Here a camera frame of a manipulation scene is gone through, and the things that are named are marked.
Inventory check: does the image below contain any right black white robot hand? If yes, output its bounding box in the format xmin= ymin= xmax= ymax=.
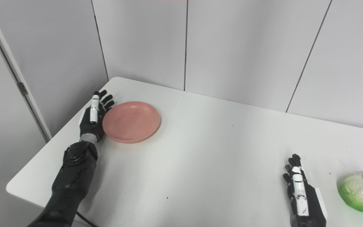
xmin=283 ymin=154 xmax=328 ymax=227

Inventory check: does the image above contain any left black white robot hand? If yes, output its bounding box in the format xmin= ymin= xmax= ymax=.
xmin=79 ymin=90 xmax=115 ymax=143

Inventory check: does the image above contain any pink round plate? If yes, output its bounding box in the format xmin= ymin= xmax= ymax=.
xmin=102 ymin=101 xmax=161 ymax=144

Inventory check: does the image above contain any green white cabbage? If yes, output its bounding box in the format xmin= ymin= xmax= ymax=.
xmin=337 ymin=170 xmax=363 ymax=212

